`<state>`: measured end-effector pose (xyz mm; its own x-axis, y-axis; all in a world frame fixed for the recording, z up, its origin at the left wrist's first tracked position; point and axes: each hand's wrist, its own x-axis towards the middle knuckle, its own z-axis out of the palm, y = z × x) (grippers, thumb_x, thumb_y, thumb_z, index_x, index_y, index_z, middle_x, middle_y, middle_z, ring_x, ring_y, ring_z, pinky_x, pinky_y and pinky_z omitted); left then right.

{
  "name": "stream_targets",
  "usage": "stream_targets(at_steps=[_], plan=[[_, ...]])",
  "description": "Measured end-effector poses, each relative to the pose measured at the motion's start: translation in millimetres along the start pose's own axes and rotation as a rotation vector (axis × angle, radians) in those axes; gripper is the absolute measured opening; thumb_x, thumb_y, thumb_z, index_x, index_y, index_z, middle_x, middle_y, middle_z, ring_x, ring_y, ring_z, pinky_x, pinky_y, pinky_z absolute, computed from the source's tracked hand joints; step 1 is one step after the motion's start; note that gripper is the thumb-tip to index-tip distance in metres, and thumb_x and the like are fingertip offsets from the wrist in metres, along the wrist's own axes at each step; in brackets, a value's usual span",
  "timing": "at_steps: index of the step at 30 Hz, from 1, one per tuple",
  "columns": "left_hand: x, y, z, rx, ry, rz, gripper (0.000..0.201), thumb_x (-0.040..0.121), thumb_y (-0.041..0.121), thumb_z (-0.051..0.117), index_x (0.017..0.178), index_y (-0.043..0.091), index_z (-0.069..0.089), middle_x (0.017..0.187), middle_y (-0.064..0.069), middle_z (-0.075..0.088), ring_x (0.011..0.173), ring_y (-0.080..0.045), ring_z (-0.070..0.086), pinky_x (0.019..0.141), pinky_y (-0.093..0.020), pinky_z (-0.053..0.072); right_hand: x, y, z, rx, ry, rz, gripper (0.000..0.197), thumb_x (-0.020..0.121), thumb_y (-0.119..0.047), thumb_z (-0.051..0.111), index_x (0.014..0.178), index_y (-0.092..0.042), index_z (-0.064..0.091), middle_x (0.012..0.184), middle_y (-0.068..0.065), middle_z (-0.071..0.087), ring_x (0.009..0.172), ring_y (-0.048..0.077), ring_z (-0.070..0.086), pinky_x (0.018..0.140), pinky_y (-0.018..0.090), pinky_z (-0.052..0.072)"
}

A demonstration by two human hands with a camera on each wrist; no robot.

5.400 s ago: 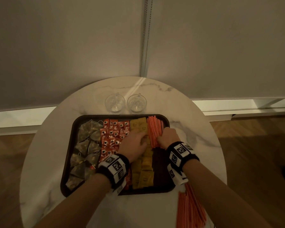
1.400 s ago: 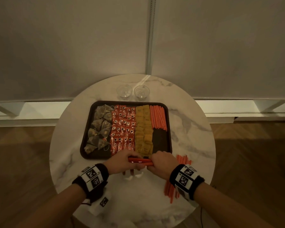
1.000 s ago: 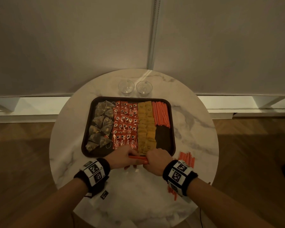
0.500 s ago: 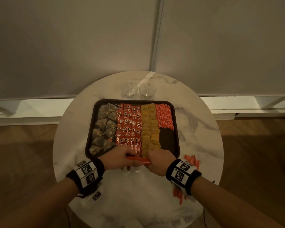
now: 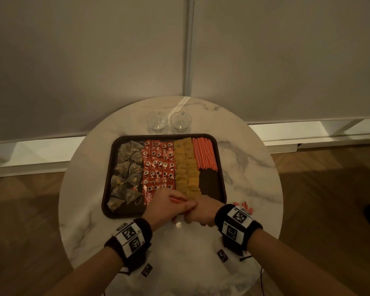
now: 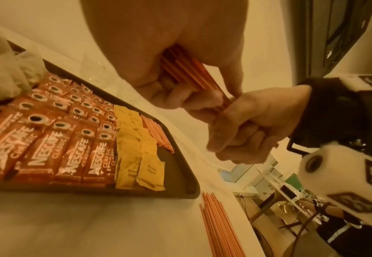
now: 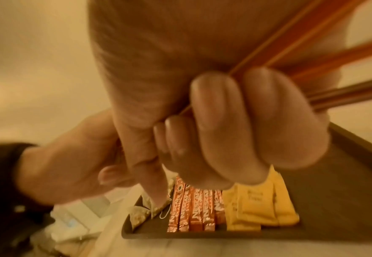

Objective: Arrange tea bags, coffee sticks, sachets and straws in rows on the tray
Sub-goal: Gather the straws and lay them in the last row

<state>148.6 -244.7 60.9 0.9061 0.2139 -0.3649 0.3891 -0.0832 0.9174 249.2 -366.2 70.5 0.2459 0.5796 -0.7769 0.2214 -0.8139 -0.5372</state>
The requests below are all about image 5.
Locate person's right hand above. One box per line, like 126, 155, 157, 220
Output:
184, 195, 226, 228

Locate person's right forearm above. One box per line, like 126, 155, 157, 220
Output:
246, 228, 358, 296

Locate red Nescafe sachets group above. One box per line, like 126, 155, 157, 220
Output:
141, 139, 177, 207

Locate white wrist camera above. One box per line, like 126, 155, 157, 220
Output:
135, 259, 156, 280
214, 243, 235, 266

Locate neat columns of sugar packets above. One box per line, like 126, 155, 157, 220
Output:
173, 137, 201, 201

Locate black left wristband with markers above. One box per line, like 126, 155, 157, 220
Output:
104, 217, 153, 273

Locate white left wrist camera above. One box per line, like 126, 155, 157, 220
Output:
135, 259, 156, 280

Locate clear glass cup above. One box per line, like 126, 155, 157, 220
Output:
170, 111, 192, 133
146, 111, 169, 133

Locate black right camera cable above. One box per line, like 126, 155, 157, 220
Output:
239, 255, 265, 296

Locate person's left forearm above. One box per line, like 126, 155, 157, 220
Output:
44, 246, 124, 296

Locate person's left hand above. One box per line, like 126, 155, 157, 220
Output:
141, 187, 198, 232

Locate neat cluster of tea bags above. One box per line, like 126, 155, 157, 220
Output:
107, 141, 145, 213

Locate round white marble table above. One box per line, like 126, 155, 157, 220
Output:
0, 118, 370, 178

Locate black right wristband with markers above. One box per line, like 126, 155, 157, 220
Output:
214, 203, 263, 256

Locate black wristband with markers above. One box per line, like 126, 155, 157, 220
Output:
214, 203, 263, 256
104, 217, 153, 273

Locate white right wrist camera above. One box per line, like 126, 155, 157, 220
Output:
214, 243, 235, 266

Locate dark brown tray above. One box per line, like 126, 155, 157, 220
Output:
102, 134, 227, 219

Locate perforated metal wall rail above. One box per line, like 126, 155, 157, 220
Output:
183, 0, 195, 97

